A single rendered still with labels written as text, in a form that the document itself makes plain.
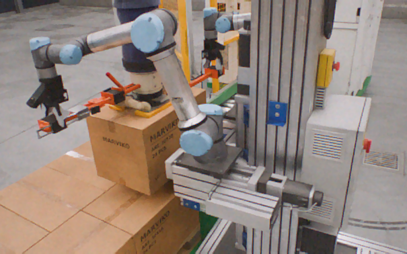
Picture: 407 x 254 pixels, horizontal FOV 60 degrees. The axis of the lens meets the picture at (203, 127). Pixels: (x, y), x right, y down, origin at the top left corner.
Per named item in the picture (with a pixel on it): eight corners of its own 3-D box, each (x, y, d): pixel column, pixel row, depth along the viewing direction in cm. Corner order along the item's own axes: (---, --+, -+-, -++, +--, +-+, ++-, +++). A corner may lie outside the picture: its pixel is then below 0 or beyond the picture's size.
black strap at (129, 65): (142, 56, 205) (141, 49, 203) (174, 60, 194) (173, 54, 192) (114, 66, 188) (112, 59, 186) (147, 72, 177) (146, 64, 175)
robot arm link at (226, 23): (319, 28, 161) (215, 39, 175) (319, 23, 170) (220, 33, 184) (319, 1, 156) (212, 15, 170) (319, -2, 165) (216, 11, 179)
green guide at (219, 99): (267, 62, 429) (268, 55, 425) (276, 64, 424) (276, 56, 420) (195, 112, 309) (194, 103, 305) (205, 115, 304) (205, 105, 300)
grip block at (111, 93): (113, 97, 184) (111, 86, 181) (126, 100, 179) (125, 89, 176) (101, 102, 177) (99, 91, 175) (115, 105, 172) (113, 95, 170)
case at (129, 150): (159, 133, 253) (154, 79, 235) (208, 146, 234) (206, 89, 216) (97, 175, 208) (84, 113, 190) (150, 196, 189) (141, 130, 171)
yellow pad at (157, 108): (173, 93, 212) (172, 85, 209) (186, 96, 207) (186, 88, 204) (134, 115, 186) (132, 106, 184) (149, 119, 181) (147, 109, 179)
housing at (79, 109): (81, 113, 166) (79, 104, 164) (91, 115, 163) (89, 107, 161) (68, 118, 161) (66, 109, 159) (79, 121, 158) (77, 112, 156)
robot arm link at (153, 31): (223, 137, 141) (168, 3, 123) (214, 156, 129) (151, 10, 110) (197, 143, 146) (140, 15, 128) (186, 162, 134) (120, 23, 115)
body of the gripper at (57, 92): (69, 101, 150) (64, 74, 145) (52, 109, 144) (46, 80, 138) (58, 98, 154) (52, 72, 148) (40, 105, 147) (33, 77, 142)
